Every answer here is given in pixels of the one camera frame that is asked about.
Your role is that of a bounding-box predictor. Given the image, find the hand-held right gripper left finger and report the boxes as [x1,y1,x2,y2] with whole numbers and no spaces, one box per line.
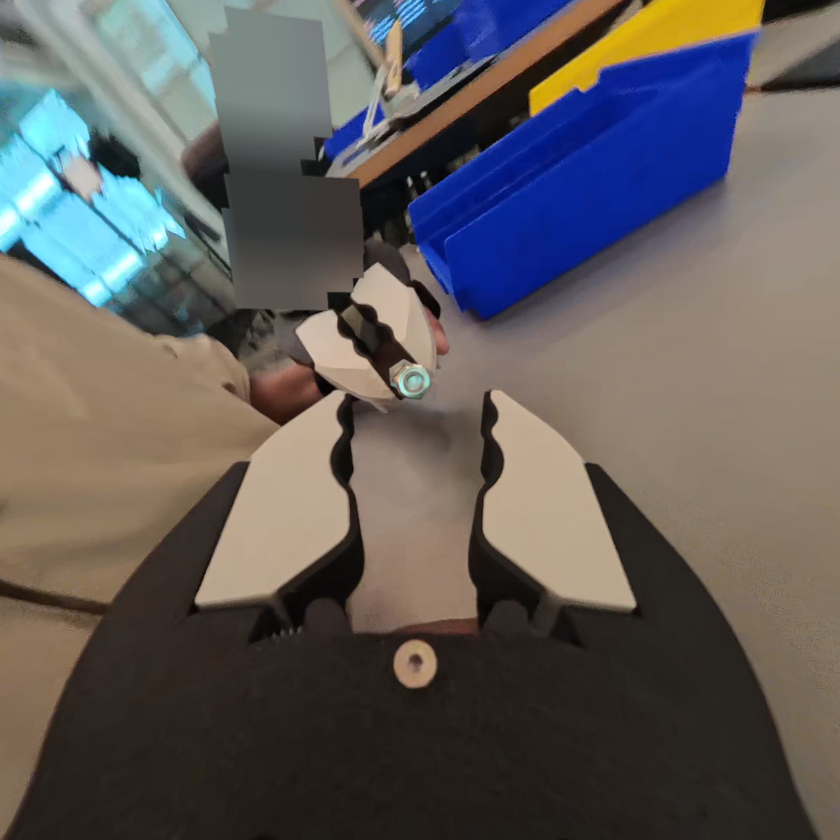
[195,392,366,635]

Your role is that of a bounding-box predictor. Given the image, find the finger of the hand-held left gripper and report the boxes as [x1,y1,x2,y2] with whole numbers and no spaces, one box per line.
[352,263,441,375]
[296,310,396,412]

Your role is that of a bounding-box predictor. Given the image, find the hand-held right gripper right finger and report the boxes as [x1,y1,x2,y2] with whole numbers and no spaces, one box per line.
[469,389,640,637]

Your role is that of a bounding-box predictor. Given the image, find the person's left hand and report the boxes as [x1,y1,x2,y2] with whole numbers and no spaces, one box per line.
[423,315,452,366]

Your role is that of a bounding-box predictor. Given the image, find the person's right hand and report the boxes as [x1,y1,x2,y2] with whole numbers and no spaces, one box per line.
[388,617,476,636]

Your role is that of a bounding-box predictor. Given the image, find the small blue storage bin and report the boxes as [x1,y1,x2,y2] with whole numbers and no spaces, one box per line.
[322,108,384,165]

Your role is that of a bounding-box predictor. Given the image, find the brown wooden desk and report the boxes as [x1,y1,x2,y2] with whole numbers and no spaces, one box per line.
[348,0,631,191]

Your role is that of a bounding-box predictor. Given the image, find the computer monitor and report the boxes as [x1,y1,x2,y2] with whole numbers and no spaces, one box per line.
[355,0,460,40]

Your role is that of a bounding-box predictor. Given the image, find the yellow storage bin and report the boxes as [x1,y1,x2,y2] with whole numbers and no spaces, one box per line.
[528,0,766,116]

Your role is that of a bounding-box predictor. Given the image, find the dark flat tablet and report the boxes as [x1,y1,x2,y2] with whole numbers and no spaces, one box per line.
[751,37,840,95]

